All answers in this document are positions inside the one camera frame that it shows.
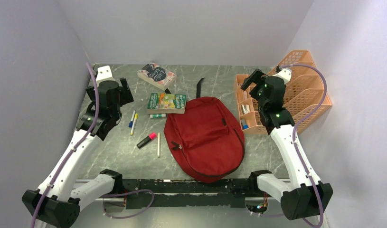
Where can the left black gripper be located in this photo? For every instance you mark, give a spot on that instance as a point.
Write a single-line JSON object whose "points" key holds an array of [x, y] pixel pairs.
{"points": [[125, 97]]}

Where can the black mounting rail base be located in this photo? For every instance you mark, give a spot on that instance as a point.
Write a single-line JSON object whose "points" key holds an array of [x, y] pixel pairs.
{"points": [[235, 193]]}

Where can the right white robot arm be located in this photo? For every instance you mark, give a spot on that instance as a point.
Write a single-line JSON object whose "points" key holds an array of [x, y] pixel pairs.
{"points": [[305, 195]]}

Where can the white stapler in organizer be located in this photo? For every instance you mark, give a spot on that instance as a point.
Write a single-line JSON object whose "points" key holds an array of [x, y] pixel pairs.
{"points": [[245, 108]]}

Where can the white pencil stick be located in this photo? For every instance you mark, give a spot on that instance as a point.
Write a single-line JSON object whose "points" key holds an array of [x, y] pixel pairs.
{"points": [[158, 144]]}

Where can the floral cover book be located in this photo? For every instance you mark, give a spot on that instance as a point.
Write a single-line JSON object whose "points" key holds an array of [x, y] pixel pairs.
{"points": [[157, 76]]}

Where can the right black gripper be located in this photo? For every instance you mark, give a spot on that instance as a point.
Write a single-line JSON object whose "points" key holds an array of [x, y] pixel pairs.
{"points": [[257, 77]]}

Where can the green white glue stick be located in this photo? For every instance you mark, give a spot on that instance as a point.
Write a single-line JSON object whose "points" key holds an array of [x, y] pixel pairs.
{"points": [[153, 116]]}

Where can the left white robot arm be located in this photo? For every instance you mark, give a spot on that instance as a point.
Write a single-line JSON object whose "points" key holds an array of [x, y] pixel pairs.
{"points": [[56, 203]]}

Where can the yellow cap marker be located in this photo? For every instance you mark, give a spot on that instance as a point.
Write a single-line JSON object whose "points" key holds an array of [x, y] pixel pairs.
{"points": [[134, 124]]}

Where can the blue cap item in organizer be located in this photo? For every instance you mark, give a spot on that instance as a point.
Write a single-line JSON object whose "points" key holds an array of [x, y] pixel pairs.
{"points": [[244, 124]]}

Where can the pink black highlighter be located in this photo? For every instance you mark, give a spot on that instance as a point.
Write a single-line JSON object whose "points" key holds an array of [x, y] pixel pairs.
{"points": [[146, 140]]}

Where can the red backpack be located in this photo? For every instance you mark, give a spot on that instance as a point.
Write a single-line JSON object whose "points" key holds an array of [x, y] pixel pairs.
{"points": [[206, 141]]}

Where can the blue cap marker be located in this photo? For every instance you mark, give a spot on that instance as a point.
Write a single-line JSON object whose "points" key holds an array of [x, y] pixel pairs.
{"points": [[132, 119]]}

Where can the green paperback book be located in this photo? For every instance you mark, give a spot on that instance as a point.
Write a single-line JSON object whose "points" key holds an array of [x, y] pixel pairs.
{"points": [[163, 103]]}

